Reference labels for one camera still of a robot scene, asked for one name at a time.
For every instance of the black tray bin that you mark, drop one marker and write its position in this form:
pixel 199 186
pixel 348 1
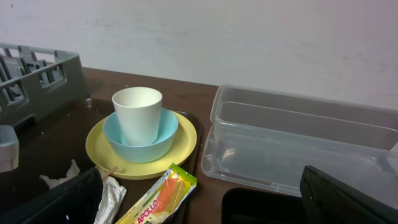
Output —
pixel 240 205

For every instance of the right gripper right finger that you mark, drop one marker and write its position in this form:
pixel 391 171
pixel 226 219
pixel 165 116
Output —
pixel 327 200

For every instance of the grey dishwasher rack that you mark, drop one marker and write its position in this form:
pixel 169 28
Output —
pixel 36 81

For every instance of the clear plastic container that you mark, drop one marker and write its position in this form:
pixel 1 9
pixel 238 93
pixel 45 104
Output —
pixel 265 139

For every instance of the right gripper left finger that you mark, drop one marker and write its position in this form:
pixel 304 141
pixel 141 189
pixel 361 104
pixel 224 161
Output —
pixel 74 201

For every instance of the white cup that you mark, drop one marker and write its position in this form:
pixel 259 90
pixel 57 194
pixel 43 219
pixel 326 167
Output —
pixel 138 110

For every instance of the dark brown serving tray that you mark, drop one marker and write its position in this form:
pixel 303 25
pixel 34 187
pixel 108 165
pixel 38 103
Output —
pixel 47 147

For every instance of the light blue bowl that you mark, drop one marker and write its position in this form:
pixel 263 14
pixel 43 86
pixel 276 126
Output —
pixel 141 154

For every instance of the crumpled white tissue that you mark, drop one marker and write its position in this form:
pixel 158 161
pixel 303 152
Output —
pixel 112 196

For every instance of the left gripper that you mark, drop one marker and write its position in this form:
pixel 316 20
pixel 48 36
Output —
pixel 9 149

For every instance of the yellow plate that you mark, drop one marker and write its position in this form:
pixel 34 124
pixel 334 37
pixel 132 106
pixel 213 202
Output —
pixel 103 156

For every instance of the yellow green snack wrapper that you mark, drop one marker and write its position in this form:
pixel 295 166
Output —
pixel 163 199

